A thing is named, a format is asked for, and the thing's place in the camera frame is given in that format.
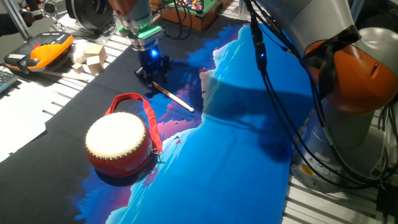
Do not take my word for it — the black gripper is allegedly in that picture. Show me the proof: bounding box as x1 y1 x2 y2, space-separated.
134 46 170 88

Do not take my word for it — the wooden drumstick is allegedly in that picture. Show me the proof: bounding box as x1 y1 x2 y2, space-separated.
40 70 90 83
152 81 195 113

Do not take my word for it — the forearm in dark sleeve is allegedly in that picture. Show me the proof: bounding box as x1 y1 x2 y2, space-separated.
0 11 35 37

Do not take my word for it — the red drum with white skin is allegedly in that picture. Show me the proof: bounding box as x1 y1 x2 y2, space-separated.
85 111 154 179

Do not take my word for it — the large pale wooden block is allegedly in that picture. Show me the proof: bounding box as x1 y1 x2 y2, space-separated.
83 44 108 60

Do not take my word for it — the miniature green pool table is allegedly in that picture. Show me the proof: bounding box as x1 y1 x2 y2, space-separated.
160 0 233 32

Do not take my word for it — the black round fan housing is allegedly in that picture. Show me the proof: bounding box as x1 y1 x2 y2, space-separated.
65 0 115 32

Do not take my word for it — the orange and black teach pendant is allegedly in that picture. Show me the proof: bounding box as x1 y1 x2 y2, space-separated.
4 31 75 75

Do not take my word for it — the blue landscape print cloth mat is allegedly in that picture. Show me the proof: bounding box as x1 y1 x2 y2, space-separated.
0 15 315 224

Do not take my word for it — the thin metal rod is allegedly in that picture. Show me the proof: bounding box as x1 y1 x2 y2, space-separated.
42 4 67 32

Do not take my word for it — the aluminium profile beam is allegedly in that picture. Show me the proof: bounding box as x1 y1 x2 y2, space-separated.
0 0 32 41

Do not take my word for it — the red fabric drum strap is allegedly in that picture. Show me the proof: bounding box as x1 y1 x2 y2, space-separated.
104 92 164 155

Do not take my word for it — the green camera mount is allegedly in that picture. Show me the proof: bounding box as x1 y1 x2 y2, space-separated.
118 24 165 42

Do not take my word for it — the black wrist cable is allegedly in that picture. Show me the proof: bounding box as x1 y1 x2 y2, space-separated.
155 0 194 40

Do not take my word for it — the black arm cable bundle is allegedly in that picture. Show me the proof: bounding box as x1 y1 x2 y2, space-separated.
244 0 388 189

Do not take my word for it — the black velcro cable strap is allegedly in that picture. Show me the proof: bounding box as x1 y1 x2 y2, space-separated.
300 24 363 99

